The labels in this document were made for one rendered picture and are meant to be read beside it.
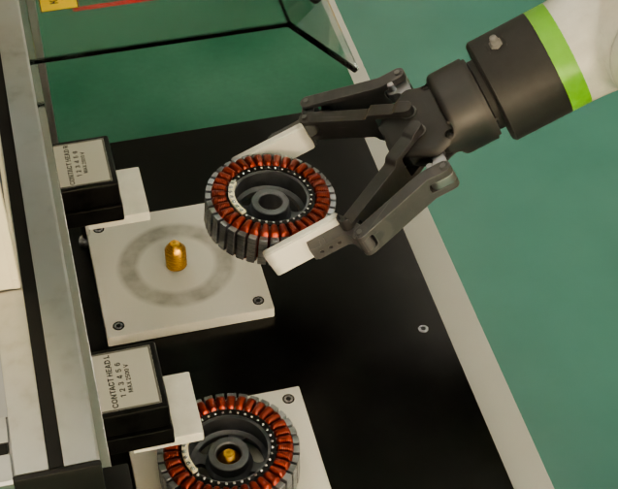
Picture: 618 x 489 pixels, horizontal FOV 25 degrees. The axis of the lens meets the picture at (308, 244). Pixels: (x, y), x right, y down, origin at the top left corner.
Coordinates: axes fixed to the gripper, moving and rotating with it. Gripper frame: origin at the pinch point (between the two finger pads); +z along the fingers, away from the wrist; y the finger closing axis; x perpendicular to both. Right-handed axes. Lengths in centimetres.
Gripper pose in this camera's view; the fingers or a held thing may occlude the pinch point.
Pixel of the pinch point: (273, 205)
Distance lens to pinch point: 121.5
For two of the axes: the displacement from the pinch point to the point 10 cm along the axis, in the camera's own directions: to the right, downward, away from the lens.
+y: -2.5, -6.9, 6.8
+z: -8.8, 4.5, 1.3
